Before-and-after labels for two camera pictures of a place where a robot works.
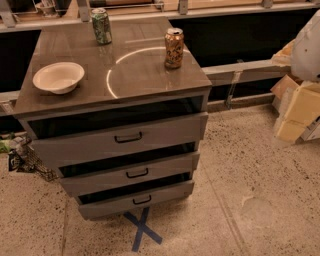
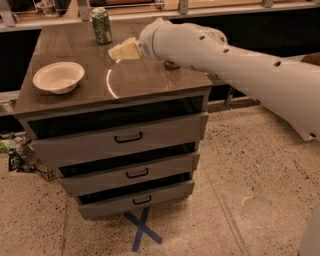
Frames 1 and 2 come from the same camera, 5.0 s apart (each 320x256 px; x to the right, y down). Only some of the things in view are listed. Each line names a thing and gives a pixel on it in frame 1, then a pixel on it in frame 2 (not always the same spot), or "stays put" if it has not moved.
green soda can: [102, 26] stays put
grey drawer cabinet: [120, 121] stays put
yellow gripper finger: [290, 130] → [146, 37]
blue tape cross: [142, 228] stays put
